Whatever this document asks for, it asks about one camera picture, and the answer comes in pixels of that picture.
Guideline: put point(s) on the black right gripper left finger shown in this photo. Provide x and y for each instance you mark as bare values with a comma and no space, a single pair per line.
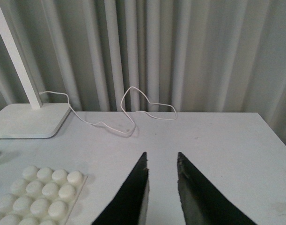
129,206

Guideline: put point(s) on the white desk lamp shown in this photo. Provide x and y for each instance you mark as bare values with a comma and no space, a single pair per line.
33,120

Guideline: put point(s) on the white studded base plate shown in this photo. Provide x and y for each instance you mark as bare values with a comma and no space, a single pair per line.
42,196

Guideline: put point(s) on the grey curtain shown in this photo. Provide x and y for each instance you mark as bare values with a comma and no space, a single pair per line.
197,55

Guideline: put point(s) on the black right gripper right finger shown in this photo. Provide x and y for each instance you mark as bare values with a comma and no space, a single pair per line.
202,203

